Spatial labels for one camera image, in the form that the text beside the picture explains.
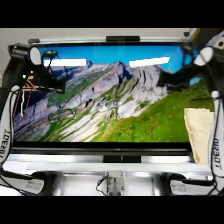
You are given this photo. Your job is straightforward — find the cream garment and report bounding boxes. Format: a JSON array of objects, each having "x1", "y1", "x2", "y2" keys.
[{"x1": 184, "y1": 107, "x2": 215, "y2": 165}]

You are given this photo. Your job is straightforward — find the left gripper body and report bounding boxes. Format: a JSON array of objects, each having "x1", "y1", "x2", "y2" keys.
[{"x1": 45, "y1": 73, "x2": 67, "y2": 94}]

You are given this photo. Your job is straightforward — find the silver frame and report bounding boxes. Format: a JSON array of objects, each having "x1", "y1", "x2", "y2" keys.
[{"x1": 0, "y1": 33, "x2": 224, "y2": 197}]

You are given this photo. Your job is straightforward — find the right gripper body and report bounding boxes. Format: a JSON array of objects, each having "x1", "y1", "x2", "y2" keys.
[{"x1": 157, "y1": 70, "x2": 178, "y2": 90}]

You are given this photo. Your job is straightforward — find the black cable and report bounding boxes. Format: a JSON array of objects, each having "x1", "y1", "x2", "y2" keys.
[{"x1": 95, "y1": 176, "x2": 110, "y2": 197}]

